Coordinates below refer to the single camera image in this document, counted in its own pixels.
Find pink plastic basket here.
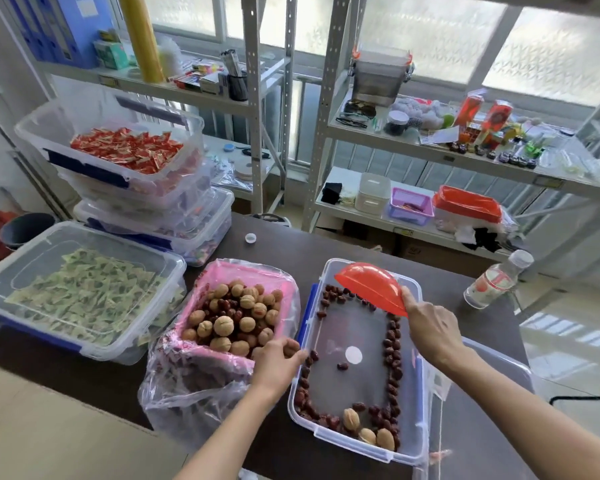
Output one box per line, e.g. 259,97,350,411
174,260,301,378

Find white tape roll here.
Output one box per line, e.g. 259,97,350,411
234,162,269,182

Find clear plastic bag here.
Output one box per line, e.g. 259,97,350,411
138,258,302,451

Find row of small dark bottles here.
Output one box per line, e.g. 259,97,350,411
447,141,539,170

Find heap of walnuts and dates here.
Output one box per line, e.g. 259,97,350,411
181,280,284,359

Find clear bin of green candies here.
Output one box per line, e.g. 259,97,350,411
0,221,188,366

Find person's left forearm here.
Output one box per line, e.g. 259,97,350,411
174,382,283,480

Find clear bin of red packets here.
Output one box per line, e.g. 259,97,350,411
14,96,205,196

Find dark grey bucket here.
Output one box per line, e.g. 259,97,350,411
0,212,57,252

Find person's left hand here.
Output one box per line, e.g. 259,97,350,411
250,337,309,400

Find blue file folders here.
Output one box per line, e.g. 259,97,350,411
4,0,117,70

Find container with red lid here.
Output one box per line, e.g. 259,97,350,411
432,185,504,234

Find purple plastic basket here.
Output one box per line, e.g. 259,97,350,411
388,187,435,227

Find clear water bottle red label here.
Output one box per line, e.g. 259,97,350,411
463,249,535,310

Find grey metal shelf rack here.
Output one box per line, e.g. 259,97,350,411
0,0,299,215
301,0,600,275

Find clear plastic bin lid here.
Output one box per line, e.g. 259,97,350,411
422,336,537,480

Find red snack pouch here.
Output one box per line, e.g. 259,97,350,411
453,93,485,128
481,99,514,134

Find black chair base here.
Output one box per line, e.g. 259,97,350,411
549,369,600,407

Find red plastic scoop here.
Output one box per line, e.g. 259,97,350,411
334,263,409,317

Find clear bin with blue latches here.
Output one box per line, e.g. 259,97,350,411
287,258,429,468

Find bag of white cotton balls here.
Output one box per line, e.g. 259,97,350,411
392,96,445,131

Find black jar white lid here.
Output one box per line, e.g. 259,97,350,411
385,110,410,137

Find pile of red dates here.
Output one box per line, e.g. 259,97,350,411
293,285,405,450

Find white lunch box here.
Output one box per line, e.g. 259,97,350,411
354,172,392,216

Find pile of green wrapped candies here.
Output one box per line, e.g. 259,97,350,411
5,248,186,346

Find clear storage bin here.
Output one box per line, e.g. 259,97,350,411
55,157,217,231
73,187,235,268

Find black pen cup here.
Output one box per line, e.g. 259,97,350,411
228,72,250,102

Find yellow roll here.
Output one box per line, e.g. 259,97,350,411
117,0,165,84

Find green box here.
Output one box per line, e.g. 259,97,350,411
93,40,130,71

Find person's right forearm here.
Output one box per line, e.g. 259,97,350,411
427,340,600,480

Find person's right hand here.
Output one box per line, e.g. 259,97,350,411
401,286,466,369

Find clear container with orange latches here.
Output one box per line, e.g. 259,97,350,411
349,44,414,108

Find pile of red snack packets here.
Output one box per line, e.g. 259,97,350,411
70,127,185,175

